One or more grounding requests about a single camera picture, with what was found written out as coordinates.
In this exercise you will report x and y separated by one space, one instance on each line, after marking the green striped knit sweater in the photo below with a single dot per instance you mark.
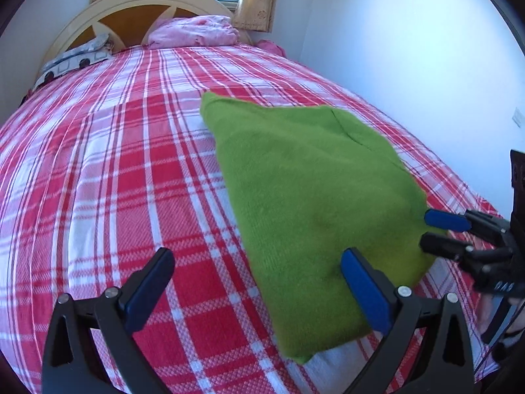
311 197

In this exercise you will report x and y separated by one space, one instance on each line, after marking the pink cloth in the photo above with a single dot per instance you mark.
270 47

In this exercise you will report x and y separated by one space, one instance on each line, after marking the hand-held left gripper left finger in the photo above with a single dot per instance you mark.
149 287

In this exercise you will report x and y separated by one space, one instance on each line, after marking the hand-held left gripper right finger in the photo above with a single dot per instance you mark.
367 291

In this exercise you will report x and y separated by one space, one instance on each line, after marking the cream wooden headboard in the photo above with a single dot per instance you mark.
123 24

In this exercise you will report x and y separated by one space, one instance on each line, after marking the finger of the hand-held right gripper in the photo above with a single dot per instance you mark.
447 219
445 244

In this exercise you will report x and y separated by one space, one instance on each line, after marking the pink floral blanket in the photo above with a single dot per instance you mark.
192 30

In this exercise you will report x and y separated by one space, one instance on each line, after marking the red plaid bed sheet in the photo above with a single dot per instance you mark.
102 164

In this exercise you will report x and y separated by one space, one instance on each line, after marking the grey patterned pillow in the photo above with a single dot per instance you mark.
74 59

